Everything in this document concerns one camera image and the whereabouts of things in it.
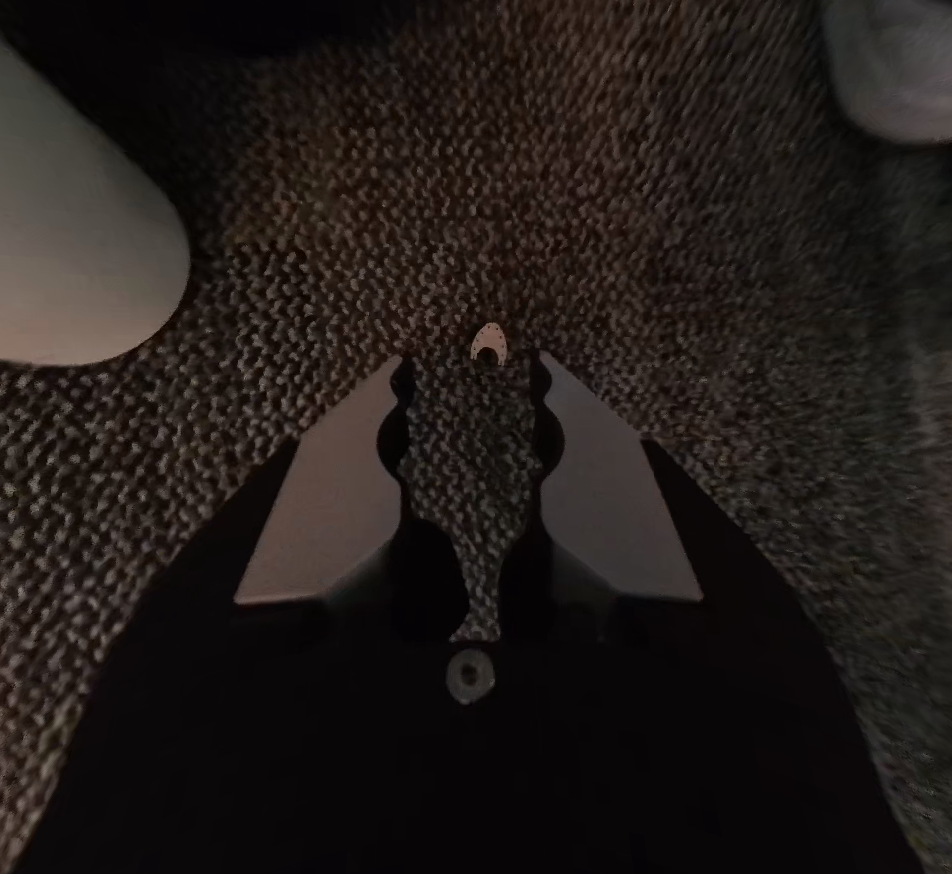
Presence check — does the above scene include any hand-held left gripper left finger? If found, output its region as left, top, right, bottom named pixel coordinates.
left=233, top=353, right=417, bottom=607

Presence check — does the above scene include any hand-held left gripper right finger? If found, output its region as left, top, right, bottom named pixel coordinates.
left=527, top=349, right=705, bottom=603

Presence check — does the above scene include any small wooden arch piece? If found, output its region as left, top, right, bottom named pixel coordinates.
left=469, top=321, right=511, bottom=370

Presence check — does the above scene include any pale rounded object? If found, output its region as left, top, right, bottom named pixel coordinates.
left=0, top=39, right=193, bottom=369

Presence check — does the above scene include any pale grey object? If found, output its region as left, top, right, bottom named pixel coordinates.
left=809, top=0, right=952, bottom=143

